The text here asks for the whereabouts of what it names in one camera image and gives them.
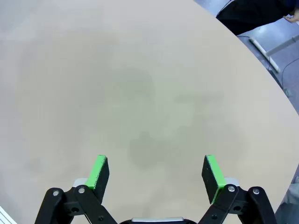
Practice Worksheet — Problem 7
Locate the black floor cable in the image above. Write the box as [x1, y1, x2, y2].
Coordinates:
[279, 58, 299, 95]

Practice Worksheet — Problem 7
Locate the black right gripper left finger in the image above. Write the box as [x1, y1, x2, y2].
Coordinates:
[35, 154, 117, 224]

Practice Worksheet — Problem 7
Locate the white side table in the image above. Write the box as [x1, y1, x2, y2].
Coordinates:
[249, 35, 299, 73]

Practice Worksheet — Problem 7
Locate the person in navy jacket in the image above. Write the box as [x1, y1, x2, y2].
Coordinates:
[216, 0, 299, 35]

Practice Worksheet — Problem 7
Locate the white ribbed base platform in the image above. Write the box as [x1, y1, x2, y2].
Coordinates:
[0, 206, 17, 224]

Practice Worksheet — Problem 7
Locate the person's left hand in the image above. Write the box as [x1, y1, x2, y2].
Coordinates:
[284, 14, 299, 23]

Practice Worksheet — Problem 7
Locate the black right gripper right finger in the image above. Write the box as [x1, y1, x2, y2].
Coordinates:
[198, 154, 278, 224]

